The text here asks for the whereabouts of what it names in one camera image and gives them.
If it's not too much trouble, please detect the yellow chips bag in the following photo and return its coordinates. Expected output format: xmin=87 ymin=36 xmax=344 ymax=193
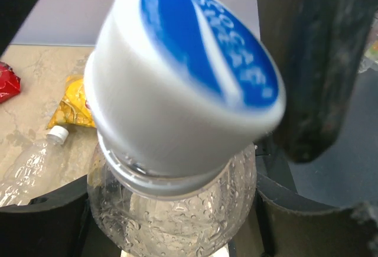
xmin=47 ymin=74 xmax=96 ymax=129

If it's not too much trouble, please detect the red snack bag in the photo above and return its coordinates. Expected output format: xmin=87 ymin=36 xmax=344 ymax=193
xmin=0 ymin=62 xmax=21 ymax=103

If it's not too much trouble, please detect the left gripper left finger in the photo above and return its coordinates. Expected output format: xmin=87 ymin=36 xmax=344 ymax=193
xmin=1 ymin=177 xmax=118 ymax=256

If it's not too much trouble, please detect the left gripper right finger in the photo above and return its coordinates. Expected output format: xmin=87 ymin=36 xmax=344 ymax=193
xmin=255 ymin=174 xmax=377 ymax=256

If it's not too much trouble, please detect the clear bottle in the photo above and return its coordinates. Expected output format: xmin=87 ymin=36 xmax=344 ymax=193
xmin=1 ymin=126 xmax=69 ymax=207
xmin=87 ymin=145 xmax=257 ymax=256

